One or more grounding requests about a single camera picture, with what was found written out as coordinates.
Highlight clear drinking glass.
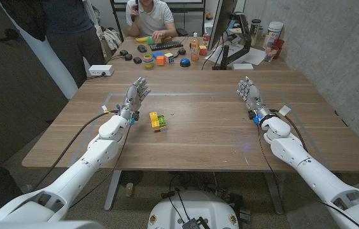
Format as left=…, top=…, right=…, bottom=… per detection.
left=264, top=45, right=278, bottom=62

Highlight seated person white shirt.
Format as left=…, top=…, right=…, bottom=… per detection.
left=125, top=0, right=178, bottom=43

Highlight black keyboard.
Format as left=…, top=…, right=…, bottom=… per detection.
left=149, top=40, right=184, bottom=52

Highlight white paper sheets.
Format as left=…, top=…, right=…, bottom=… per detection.
left=204, top=43, right=266, bottom=66

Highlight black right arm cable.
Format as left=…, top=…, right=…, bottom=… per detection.
left=255, top=109, right=359, bottom=228

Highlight white flat adapter box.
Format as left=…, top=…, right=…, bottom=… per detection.
left=232, top=63, right=255, bottom=71

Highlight white power strip box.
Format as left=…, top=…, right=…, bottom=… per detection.
left=88, top=64, right=115, bottom=77

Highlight white robot torso base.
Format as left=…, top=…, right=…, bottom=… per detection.
left=146, top=190, right=240, bottom=229

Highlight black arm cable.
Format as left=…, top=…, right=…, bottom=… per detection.
left=32, top=109, right=120, bottom=191
left=255, top=109, right=359, bottom=228

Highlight orange drink bottle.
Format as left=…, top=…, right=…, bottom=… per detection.
left=190, top=32, right=201, bottom=62

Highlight yellow green lego stack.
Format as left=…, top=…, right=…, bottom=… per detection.
left=149, top=111, right=168, bottom=133

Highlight dark tumbler bottle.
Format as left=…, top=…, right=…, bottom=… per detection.
left=250, top=18, right=262, bottom=41

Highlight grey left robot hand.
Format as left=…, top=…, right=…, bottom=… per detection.
left=119, top=77, right=151, bottom=121

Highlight black computer monitor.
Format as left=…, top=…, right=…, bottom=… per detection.
left=207, top=0, right=238, bottom=52

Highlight standing person dark clothes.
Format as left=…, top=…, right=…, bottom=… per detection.
left=0, top=0, right=106, bottom=89

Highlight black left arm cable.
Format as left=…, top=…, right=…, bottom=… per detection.
left=32, top=109, right=120, bottom=191

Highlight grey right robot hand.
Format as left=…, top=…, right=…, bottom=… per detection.
left=236, top=76, right=273, bottom=121

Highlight white wipes canister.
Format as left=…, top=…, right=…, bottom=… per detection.
left=262, top=21, right=285, bottom=50

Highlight colourful stacking rings toy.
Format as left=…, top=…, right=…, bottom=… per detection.
left=143, top=54, right=155, bottom=69

